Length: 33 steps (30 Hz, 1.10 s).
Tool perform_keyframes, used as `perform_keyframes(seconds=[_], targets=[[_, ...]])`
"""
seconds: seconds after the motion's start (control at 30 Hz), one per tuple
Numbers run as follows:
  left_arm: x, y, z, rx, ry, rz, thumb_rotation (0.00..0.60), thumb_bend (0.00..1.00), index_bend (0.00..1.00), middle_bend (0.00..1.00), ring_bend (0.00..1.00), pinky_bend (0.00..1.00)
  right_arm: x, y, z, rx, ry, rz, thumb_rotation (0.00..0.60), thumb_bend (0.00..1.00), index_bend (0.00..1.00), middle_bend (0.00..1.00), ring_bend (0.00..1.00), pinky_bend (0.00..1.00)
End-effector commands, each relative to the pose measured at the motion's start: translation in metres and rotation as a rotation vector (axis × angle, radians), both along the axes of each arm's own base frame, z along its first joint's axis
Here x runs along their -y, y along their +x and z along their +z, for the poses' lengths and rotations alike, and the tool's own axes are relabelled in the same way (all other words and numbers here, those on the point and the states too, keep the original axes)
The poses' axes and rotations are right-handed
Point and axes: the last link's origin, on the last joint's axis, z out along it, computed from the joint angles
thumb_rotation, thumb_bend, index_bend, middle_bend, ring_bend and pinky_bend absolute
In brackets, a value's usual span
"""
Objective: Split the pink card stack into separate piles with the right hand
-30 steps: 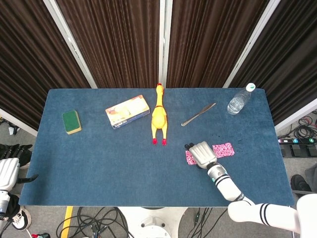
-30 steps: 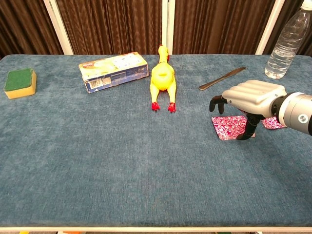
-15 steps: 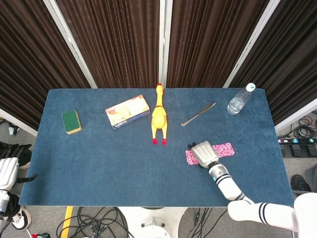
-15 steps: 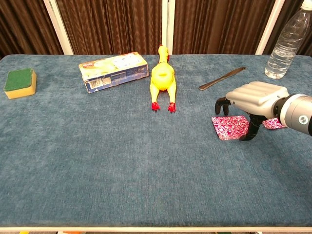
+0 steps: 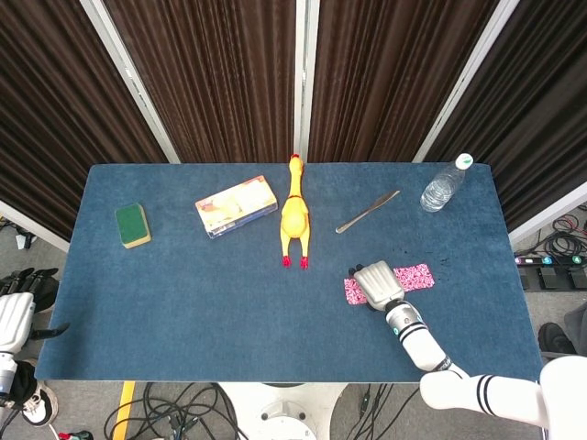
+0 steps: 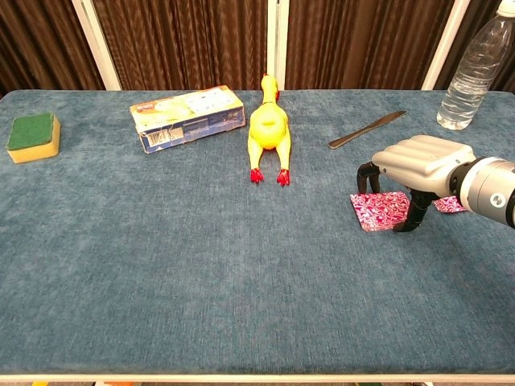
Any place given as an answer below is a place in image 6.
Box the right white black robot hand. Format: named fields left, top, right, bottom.
left=356, top=134, right=478, bottom=234

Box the pink patterned packet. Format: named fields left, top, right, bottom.
left=432, top=195, right=470, bottom=214
left=348, top=191, right=411, bottom=233

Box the metal table knife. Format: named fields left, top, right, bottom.
left=328, top=110, right=408, bottom=150

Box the clear plastic water bottle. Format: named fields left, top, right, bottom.
left=436, top=0, right=515, bottom=131

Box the yellow rubber chicken toy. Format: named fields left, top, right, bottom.
left=248, top=72, right=291, bottom=187

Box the printed cardboard box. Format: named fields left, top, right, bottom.
left=129, top=84, right=247, bottom=155

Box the blue table cloth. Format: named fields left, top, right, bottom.
left=0, top=88, right=515, bottom=377

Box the green yellow scrub sponge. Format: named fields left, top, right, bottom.
left=6, top=112, right=62, bottom=165

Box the white partition frame post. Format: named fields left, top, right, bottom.
left=420, top=0, right=471, bottom=92
left=71, top=0, right=123, bottom=92
left=266, top=0, right=290, bottom=92

